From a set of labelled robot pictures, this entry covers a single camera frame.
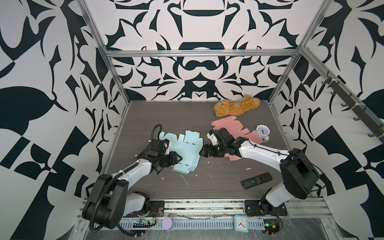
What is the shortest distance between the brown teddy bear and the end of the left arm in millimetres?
450

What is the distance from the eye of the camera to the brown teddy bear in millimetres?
1036

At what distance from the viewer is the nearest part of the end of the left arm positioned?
2.25 feet
